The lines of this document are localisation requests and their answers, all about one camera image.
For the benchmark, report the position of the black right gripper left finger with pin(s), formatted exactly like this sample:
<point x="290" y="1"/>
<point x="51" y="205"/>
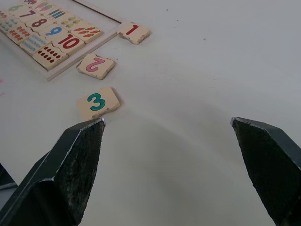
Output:
<point x="70" y="169"/>

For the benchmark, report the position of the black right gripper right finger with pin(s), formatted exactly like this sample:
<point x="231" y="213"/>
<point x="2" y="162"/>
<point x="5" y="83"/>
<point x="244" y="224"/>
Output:
<point x="268" y="160"/>

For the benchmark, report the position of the wooden tile green number 3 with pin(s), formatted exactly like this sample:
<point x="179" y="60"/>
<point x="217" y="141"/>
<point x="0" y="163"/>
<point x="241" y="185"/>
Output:
<point x="97" y="101"/>

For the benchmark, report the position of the wooden tile pink number 2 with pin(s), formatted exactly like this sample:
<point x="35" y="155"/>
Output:
<point x="96" y="66"/>

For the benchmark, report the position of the wooden tile red number 10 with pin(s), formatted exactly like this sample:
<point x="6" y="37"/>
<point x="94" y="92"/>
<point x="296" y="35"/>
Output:
<point x="69" y="42"/>

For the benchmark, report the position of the wooden tile blue number 9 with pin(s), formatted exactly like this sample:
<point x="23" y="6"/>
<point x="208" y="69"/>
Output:
<point x="54" y="31"/>

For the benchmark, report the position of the wooden tile brown number 8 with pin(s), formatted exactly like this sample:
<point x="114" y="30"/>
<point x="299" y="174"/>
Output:
<point x="39" y="22"/>

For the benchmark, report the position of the wooden tile red number 1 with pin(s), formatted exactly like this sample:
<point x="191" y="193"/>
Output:
<point x="133" y="31"/>

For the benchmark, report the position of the wooden tile purple number 7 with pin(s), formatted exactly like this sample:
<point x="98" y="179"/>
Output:
<point x="27" y="14"/>

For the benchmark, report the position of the wooden tile green number 6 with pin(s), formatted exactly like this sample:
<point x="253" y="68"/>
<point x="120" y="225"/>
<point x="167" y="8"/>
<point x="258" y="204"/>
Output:
<point x="14" y="7"/>

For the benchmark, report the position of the wooden tile with dark red dots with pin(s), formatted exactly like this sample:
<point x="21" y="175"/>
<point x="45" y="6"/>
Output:
<point x="49" y="56"/>

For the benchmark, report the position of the wooden tile with light blue pictures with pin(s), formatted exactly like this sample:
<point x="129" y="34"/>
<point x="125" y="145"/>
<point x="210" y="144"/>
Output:
<point x="34" y="43"/>

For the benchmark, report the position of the wooden tile with carrots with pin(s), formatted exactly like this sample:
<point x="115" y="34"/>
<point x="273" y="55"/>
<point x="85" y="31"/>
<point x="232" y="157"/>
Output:
<point x="87" y="31"/>

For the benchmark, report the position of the wooden tile with orange pictures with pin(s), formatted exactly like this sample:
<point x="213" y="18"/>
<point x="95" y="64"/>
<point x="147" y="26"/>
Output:
<point x="21" y="34"/>

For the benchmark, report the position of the wooden tile with yellow pictures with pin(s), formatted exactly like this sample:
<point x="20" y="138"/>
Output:
<point x="69" y="22"/>

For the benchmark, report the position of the wooden tile with coloured pencils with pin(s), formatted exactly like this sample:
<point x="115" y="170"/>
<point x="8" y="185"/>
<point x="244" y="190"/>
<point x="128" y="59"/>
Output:
<point x="56" y="14"/>

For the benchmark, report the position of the wooden tile with blue drops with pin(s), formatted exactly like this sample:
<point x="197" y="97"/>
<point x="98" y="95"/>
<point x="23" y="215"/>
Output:
<point x="9" y="25"/>

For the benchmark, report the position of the wooden tile with ice creams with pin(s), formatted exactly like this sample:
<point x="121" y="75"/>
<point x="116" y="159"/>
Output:
<point x="43" y="6"/>

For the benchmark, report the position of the wooden tile with brown pictures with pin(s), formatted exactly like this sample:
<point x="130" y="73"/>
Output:
<point x="2" y="15"/>

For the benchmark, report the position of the wooden puzzle board frame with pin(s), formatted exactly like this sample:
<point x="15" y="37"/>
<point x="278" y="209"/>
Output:
<point x="70" y="61"/>

